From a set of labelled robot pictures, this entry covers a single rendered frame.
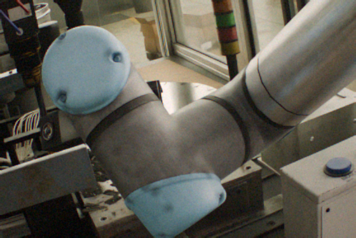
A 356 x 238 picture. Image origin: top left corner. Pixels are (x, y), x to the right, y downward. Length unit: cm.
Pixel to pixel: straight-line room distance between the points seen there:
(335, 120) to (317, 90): 56
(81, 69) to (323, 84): 20
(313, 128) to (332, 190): 24
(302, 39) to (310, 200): 37
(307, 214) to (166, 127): 38
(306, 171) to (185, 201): 39
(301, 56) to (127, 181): 17
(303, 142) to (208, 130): 52
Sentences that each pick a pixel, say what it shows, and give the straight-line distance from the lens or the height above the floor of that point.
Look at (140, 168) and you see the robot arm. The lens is 42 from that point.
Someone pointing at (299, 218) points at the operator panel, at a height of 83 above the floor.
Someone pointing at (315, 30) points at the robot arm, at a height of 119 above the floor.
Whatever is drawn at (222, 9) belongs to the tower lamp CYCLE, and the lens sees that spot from 110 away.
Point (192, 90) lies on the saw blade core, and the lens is 101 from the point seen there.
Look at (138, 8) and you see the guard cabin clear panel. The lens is 203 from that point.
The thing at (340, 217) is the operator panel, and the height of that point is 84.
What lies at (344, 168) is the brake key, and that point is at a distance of 76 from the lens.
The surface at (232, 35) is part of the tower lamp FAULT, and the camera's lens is 112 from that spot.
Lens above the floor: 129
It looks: 22 degrees down
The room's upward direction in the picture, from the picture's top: 11 degrees counter-clockwise
